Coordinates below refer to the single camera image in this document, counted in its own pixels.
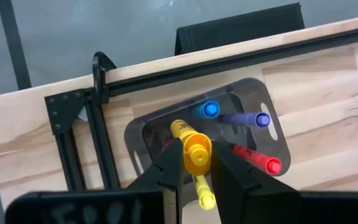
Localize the slim yellow marker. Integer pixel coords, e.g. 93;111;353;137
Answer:
170;119;213;177

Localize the light blue highlighter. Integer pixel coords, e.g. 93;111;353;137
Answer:
192;100;221;121

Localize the black metal table frame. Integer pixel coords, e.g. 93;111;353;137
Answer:
44;23;358;191

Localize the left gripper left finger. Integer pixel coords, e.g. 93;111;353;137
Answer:
126;138;185;224

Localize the slim red marker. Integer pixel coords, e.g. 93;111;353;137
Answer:
232;144;283;176

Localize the dark grey plastic bin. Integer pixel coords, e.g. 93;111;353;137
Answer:
123;77;291;190

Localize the large black box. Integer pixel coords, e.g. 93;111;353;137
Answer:
174;2;306;57

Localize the black frame bracket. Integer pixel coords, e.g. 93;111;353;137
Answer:
92;51;117;105

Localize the yellow highlighter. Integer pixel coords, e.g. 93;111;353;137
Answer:
193;174;217;211

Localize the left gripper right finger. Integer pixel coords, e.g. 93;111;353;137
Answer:
211;140;262;224

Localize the purple highlighter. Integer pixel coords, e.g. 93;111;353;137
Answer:
219;111;272;129

